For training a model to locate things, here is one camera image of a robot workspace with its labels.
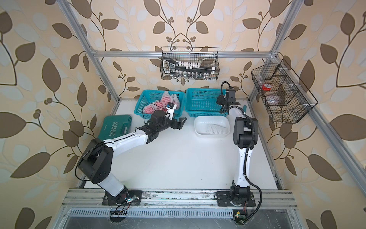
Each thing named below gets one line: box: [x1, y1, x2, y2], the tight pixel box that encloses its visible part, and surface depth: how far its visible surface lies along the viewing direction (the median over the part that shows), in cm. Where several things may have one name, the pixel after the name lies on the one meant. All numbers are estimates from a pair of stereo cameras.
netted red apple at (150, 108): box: [142, 100, 166, 115], surface depth 107 cm
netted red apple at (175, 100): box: [170, 93, 181, 111], surface depth 110 cm
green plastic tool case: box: [97, 114, 133, 141], surface depth 101 cm
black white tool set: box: [161, 57, 216, 74], surface depth 84 cm
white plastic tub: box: [193, 115, 231, 136], surface depth 104 cm
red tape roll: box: [262, 83, 273, 92], surface depth 84 cm
